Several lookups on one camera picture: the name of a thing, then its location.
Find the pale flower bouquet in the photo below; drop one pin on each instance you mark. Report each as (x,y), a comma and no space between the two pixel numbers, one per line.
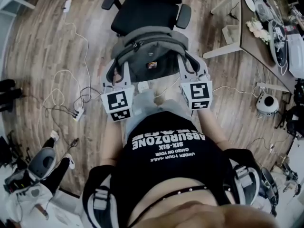
(257,31)

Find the person's right forearm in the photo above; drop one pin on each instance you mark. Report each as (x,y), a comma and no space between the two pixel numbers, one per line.
(212,129)

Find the wooden desk with white legs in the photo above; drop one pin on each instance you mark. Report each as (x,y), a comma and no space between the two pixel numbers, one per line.
(251,39)

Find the person's light jeans legs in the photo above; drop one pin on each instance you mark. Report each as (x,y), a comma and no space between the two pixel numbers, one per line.
(147,103)

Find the grey backpack bag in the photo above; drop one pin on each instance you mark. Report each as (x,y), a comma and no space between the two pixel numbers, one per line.
(152,50)

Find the white power adapter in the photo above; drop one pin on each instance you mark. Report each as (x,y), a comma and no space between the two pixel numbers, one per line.
(67,5)

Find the black equipment stand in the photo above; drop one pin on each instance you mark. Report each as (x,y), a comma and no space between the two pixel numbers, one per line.
(294,117)

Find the person's left forearm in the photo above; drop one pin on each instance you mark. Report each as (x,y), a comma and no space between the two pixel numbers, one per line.
(114,141)

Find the black oval tray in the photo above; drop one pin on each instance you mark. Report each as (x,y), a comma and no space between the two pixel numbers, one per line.
(278,44)

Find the grey plastic tray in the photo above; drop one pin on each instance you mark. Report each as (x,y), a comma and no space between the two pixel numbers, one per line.
(295,56)

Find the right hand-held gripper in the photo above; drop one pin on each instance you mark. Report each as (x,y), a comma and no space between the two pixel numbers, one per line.
(198,91)

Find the white power strip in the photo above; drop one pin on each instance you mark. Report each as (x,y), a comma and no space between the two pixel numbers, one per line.
(79,114)

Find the black office chair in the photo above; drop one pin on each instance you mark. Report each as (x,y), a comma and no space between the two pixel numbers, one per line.
(145,11)

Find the white round plate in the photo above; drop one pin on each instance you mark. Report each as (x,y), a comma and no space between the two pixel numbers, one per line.
(249,3)

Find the white round device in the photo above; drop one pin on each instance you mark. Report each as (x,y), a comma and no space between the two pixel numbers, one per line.
(267,103)

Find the pair of black shoes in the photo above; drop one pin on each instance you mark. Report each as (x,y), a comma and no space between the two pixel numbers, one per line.
(9,94)

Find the person's black printed t-shirt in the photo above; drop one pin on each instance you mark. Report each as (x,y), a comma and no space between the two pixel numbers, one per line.
(171,165)

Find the white cloth bag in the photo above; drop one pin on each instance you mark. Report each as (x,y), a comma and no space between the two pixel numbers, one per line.
(26,198)

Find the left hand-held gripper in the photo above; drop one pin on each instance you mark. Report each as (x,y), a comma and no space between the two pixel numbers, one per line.
(118,100)

